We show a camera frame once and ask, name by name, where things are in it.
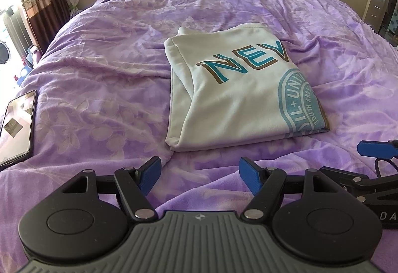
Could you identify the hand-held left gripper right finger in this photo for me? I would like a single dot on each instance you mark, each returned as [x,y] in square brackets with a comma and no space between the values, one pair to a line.
[250,175]

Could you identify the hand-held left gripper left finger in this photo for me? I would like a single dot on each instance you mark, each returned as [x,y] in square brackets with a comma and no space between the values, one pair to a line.
[150,175]

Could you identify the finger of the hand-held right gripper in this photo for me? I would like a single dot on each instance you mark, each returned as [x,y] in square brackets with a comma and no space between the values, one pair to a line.
[371,148]
[340,176]

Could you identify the white printed t-shirt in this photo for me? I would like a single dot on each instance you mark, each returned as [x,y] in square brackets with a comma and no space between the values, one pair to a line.
[227,95]

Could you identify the purple floral bed cover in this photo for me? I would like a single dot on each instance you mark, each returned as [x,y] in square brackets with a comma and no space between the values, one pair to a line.
[102,99]

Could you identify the black smartphone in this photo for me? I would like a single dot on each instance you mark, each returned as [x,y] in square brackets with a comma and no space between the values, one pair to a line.
[17,130]

